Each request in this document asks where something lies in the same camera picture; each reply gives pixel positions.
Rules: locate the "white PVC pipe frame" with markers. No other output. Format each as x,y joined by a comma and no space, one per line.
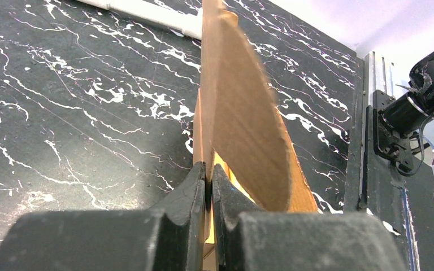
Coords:
188,24

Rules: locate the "brown cardboard box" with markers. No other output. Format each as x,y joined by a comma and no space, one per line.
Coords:
238,126

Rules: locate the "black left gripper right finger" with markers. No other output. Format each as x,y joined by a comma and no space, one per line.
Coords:
228,203

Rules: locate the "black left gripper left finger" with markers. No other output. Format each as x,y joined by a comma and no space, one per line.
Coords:
178,238

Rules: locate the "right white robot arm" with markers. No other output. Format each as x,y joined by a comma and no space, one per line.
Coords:
346,240

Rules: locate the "aluminium base frame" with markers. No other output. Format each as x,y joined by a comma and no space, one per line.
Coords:
388,176

